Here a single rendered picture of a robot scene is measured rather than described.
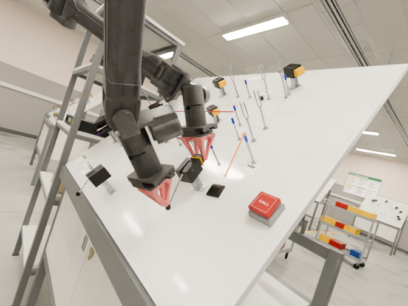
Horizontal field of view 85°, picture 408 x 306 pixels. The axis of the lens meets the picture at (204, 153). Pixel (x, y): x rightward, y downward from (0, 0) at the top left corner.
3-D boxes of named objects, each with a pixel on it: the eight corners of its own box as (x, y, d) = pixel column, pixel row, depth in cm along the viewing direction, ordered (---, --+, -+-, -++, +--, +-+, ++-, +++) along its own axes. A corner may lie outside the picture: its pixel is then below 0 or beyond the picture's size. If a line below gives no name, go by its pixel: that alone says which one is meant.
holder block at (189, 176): (181, 181, 61) (174, 170, 59) (192, 167, 65) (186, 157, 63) (192, 183, 59) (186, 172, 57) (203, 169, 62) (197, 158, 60)
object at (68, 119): (72, 129, 130) (76, 118, 130) (63, 122, 156) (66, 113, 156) (126, 144, 151) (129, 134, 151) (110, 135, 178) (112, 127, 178)
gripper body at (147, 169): (149, 168, 56) (137, 142, 53) (177, 172, 50) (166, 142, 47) (129, 183, 52) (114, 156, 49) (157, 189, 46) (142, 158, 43)
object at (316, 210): (309, 230, 639) (327, 175, 639) (274, 213, 730) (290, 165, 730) (319, 231, 685) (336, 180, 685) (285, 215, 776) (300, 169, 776)
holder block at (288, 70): (285, 82, 100) (282, 62, 95) (304, 85, 90) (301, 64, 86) (277, 87, 99) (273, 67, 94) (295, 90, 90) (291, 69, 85)
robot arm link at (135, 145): (115, 126, 48) (113, 133, 42) (146, 115, 49) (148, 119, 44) (128, 154, 50) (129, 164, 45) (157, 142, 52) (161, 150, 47)
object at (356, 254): (364, 268, 445) (381, 216, 444) (357, 270, 412) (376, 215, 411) (315, 242, 519) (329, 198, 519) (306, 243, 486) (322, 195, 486)
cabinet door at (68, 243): (59, 331, 80) (94, 226, 80) (45, 249, 121) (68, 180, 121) (65, 330, 81) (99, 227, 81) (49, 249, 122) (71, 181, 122)
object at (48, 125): (30, 185, 304) (68, 70, 304) (28, 164, 394) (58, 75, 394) (87, 192, 351) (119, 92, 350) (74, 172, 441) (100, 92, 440)
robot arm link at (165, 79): (42, 12, 62) (54, -29, 58) (60, 19, 67) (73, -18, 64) (164, 102, 59) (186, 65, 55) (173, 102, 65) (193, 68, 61)
